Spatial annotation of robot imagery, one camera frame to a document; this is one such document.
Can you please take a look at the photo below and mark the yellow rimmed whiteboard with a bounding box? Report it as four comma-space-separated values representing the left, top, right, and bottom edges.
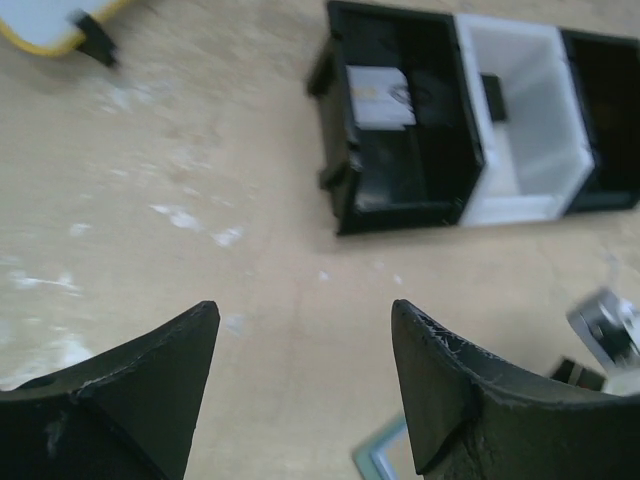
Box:
1, 0, 129, 57

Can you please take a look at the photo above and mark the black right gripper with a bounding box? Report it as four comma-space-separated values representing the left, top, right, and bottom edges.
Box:
549, 357, 605, 390

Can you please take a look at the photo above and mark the silver VIP card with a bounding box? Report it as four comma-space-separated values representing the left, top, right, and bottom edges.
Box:
347, 66, 416, 130

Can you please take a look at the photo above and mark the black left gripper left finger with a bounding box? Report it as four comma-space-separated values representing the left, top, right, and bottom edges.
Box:
1, 301, 220, 479

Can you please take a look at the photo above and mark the black bin right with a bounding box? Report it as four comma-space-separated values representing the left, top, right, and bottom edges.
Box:
561, 29, 639, 215

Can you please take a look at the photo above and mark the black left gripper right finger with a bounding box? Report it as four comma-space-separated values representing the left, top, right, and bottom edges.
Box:
391, 300, 639, 479

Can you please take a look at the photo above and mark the black bin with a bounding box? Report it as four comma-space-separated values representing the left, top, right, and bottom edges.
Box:
561, 29, 639, 215
306, 1, 485, 235

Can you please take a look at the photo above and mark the black whiteboard clip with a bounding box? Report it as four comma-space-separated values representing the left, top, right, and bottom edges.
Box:
70, 10, 119, 69

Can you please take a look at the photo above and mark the black bin left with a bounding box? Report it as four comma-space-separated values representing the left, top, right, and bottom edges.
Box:
306, 1, 485, 235

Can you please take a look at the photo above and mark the white middle bin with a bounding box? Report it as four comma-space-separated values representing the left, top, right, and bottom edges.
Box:
454, 14, 594, 226

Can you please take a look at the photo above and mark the green leather card holder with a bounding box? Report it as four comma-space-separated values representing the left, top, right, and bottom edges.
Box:
351, 414, 421, 480

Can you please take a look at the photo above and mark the black card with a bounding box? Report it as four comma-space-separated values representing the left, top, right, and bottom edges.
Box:
481, 73, 508, 123

